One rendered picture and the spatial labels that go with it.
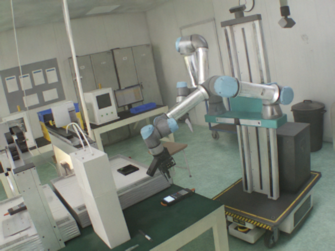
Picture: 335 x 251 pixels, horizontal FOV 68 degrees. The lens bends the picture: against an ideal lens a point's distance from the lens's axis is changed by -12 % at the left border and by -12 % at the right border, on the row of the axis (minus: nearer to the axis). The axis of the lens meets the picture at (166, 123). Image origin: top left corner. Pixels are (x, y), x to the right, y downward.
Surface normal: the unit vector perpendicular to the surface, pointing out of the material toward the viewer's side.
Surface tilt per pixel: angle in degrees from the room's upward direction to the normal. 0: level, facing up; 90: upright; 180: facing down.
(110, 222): 90
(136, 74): 90
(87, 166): 90
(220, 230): 90
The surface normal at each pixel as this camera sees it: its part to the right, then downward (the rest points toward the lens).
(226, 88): 0.12, 0.17
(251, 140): -0.76, 0.29
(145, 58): 0.58, 0.09
